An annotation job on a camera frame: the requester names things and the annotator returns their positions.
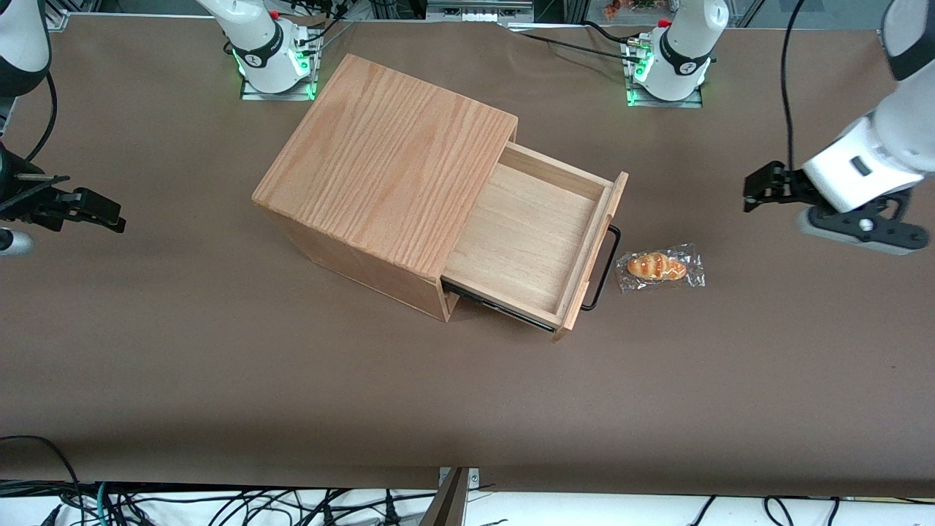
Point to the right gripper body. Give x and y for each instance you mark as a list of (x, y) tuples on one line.
[(14, 191)]

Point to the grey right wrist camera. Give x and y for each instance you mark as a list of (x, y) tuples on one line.
[(13, 242)]

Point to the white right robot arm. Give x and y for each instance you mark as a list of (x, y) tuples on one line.
[(259, 44)]

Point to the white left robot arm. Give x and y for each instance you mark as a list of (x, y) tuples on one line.
[(683, 51)]

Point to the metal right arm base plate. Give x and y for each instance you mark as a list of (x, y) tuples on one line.
[(307, 86)]

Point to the aluminium frame rail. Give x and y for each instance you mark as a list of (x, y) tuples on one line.
[(478, 10)]

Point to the bread roll in plastic wrapper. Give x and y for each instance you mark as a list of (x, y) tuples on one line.
[(656, 266)]

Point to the brown angled strut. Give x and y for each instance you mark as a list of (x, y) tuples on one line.
[(447, 504)]

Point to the light wooden drawer cabinet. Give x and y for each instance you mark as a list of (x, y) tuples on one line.
[(380, 161)]

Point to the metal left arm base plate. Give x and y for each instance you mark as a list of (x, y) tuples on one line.
[(657, 101)]

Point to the small metal bracket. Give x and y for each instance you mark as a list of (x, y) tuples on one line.
[(473, 478)]

